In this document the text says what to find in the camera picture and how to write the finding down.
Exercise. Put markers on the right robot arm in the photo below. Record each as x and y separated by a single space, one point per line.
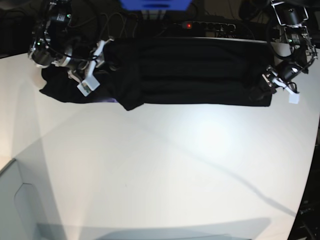
56 43

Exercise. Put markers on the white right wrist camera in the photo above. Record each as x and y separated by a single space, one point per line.
88 85

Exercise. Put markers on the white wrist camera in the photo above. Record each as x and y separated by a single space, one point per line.
88 85
294 98

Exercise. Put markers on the black T-shirt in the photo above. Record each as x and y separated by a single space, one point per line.
172 71

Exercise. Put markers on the blue plastic bin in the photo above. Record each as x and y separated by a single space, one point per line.
167 5

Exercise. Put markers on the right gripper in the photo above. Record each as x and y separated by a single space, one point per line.
85 69

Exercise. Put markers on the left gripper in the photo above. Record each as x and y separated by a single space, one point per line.
274 80

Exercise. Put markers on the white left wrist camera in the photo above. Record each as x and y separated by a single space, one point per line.
294 98

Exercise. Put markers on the black power strip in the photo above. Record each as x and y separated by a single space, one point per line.
209 26

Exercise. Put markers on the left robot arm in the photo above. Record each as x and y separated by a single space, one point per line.
291 16

